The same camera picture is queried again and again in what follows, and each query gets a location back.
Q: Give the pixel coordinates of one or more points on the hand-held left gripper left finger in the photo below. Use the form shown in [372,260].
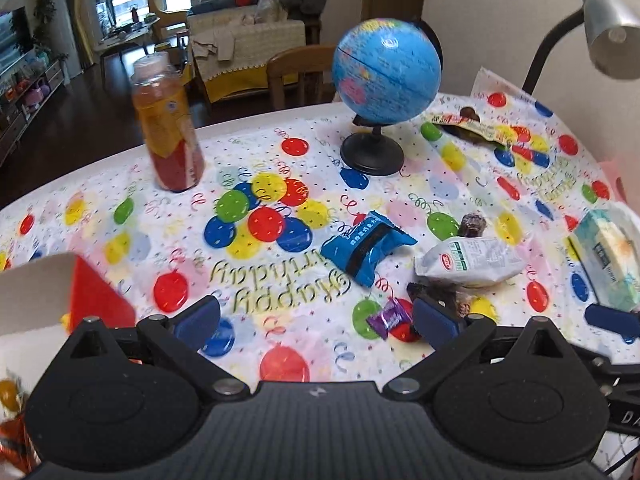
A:
[197,320]

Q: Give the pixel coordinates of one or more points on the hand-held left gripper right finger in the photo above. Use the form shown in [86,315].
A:
[435,321]

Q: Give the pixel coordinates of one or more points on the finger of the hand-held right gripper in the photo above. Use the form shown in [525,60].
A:
[612,320]

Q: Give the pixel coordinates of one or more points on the purple candy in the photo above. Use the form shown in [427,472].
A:
[387,317]

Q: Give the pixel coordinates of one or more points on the white snack packet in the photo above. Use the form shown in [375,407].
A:
[465,262]

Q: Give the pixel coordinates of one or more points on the blue snack packet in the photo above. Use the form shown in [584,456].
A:
[360,250]

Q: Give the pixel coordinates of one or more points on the red cardboard box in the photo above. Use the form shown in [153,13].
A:
[35,295]

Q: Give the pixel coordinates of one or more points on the red-brown foil snack packet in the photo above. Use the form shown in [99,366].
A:
[15,440]

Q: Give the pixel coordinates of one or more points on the soft tissue pack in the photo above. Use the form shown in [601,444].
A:
[605,250]

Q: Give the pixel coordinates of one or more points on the brown wrapped candy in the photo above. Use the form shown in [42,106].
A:
[472,225]

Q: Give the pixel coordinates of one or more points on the balloon printed tablecloth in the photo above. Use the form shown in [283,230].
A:
[150,210]

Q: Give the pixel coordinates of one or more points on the dark yellow-edged wrapper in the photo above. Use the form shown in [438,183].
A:
[475,130]

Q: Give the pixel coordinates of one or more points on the orange drink bottle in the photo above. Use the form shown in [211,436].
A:
[167,125]

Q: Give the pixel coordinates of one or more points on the blue desk globe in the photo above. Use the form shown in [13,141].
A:
[385,70]

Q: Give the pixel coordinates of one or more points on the wooden chair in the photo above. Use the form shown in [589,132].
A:
[285,67]

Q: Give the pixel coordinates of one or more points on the dark television cabinet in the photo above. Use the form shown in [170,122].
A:
[30,105]

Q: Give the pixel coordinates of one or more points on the beige garment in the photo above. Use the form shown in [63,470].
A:
[215,42]

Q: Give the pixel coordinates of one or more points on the sofa with cream cover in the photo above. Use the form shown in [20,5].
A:
[250,45]

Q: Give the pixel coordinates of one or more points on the wooden coffee table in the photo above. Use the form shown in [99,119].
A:
[122,40]

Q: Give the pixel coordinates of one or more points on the silver desk lamp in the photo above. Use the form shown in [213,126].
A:
[607,25]

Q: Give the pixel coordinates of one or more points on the wooden armchair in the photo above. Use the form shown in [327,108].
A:
[167,10]

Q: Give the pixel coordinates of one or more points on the white tower air conditioner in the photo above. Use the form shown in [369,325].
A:
[62,25]

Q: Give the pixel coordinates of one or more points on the flat television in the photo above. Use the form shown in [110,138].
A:
[15,40]

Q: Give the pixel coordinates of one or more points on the green house plant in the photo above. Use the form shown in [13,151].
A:
[44,10]

